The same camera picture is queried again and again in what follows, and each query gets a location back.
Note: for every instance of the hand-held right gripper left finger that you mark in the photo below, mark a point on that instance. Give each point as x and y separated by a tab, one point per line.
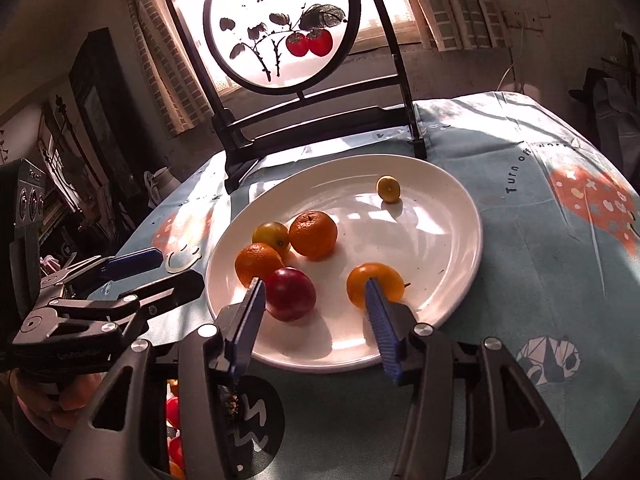
249	327

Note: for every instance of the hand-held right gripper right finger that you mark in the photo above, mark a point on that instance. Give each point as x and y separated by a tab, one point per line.
380	325

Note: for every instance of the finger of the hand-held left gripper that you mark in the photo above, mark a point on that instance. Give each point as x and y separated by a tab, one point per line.
135	260
165	290

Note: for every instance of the orange with stem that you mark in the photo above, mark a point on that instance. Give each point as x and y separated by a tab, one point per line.
387	280

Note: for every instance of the white round plate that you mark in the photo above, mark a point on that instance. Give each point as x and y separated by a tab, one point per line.
400	260

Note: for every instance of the person's left hand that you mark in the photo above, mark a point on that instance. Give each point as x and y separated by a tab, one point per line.
65	400

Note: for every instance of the dark red plum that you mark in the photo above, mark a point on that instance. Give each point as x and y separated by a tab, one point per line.
290	294

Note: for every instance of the cluttered dark shelf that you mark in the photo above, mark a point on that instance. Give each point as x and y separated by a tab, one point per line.
65	160

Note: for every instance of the small orange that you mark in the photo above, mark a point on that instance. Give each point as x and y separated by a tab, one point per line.
257	264

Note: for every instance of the white pitcher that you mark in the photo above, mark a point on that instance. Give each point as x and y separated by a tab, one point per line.
162	185

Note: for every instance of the yellow-green plum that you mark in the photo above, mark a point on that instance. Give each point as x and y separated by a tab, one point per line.
271	236

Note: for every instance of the large round orange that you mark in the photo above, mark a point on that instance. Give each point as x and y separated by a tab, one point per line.
312	234

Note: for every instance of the small red fruit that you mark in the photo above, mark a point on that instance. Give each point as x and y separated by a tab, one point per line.
172	412
176	451

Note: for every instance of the small yellow kumquat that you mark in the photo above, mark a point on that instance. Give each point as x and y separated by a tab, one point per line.
388	188

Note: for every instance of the checked curtain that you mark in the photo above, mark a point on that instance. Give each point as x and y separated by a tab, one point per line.
450	5
165	75

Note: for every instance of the black-framed painted table screen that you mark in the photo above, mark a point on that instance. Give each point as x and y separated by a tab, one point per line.
280	5

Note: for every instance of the pale hanging cloth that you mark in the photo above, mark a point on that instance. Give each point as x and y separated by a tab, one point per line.
620	125

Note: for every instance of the dark cloth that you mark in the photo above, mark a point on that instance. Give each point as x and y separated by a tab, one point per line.
590	91

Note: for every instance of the dark framed wall painting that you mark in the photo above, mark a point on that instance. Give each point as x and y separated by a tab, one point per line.
100	110

